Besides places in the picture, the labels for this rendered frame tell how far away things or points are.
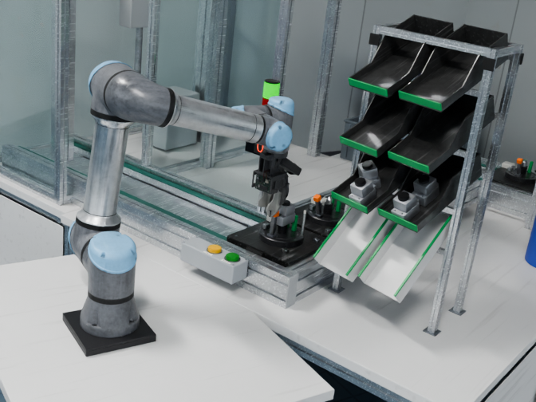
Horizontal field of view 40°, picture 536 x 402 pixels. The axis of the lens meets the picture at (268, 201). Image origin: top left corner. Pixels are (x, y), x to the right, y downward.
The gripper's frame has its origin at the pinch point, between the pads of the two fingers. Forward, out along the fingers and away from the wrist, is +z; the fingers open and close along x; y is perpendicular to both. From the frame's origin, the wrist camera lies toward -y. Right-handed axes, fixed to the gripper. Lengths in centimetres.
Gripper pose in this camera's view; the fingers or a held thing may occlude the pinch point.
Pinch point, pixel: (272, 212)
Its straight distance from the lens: 223.5
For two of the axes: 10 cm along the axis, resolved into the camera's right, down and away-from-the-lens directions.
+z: -1.1, 9.3, 3.6
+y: -6.1, 2.2, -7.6
